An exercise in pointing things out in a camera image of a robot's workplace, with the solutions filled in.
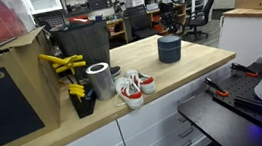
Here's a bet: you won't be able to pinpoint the white side counter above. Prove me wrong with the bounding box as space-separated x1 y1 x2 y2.
213 5 262 70

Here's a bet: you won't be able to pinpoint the black orange bar clamp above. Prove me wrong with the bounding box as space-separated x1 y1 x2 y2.
229 60 260 82
203 74 230 100

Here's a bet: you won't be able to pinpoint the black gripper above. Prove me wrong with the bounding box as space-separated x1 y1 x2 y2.
158 0 183 35

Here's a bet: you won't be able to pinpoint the black tool holder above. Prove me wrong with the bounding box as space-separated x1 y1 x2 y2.
67 84 99 120

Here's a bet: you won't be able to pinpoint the black perforated board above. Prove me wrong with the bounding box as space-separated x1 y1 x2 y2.
208 61 262 146

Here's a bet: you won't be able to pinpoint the blue round bin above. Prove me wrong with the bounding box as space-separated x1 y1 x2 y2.
156 38 185 65

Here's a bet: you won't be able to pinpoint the white red sneaker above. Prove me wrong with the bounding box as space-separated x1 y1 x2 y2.
123 66 159 99
111 74 146 112

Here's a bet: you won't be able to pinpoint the wooden shelf unit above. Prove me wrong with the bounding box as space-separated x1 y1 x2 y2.
104 2 191 47

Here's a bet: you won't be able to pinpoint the black storage bin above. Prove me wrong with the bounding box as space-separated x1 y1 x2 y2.
49 18 115 84

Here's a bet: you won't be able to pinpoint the yellow handled clamp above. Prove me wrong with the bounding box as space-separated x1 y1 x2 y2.
37 48 79 69
51 55 89 77

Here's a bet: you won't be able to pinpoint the white drawer cabinet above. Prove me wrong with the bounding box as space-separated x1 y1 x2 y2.
0 59 249 146

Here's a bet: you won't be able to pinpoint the dark shoe with white sole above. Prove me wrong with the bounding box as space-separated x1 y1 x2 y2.
109 64 123 78

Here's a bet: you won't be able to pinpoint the red black tool case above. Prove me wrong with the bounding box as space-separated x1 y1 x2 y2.
68 13 93 27

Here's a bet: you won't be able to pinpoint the yellow handled pliers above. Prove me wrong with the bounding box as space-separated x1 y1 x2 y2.
67 82 87 104

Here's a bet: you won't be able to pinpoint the blue bin lid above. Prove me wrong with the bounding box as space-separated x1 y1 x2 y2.
156 34 183 47

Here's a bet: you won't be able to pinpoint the black table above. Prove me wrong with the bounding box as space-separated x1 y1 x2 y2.
175 83 262 146

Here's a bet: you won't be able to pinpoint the black mesh office chair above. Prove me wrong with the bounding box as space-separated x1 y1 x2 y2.
125 3 159 43

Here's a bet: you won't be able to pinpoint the silver metal cylinder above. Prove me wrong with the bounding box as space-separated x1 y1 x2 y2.
84 60 118 104

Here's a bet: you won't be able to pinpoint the large cardboard box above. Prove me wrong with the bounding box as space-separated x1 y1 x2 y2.
0 25 69 146

